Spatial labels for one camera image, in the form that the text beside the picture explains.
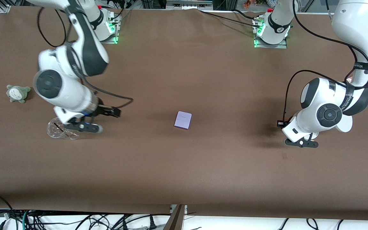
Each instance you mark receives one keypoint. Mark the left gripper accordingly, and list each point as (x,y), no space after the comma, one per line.
(281,123)

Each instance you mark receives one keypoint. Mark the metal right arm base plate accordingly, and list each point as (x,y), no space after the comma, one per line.
(115,39)

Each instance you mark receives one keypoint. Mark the clear plastic cup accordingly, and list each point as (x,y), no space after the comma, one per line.
(54,131)

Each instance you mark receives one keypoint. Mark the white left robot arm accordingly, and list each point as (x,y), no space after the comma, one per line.
(356,25)

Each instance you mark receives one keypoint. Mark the orange background toy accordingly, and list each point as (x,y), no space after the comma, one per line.
(247,3)

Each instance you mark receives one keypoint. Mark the silver metal rail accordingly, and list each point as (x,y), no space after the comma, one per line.
(188,3)

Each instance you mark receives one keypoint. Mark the purple phone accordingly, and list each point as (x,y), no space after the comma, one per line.
(183,120)

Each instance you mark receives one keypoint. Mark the white round desk lamp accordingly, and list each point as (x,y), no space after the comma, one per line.
(347,126)

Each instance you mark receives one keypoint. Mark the wooden table support beam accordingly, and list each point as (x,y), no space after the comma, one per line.
(175,220)

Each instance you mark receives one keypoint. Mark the grey green plush toy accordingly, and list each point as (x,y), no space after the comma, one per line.
(18,93)

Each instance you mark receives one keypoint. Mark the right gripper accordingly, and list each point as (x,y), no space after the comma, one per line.
(103,111)

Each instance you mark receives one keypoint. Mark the aluminium frame corner bracket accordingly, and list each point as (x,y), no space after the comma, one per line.
(3,6)

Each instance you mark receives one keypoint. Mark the brown table cover sheet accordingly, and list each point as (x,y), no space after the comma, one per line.
(184,80)

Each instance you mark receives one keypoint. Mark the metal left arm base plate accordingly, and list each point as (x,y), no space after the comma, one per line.
(283,46)

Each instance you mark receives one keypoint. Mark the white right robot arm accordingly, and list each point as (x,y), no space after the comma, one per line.
(65,92)

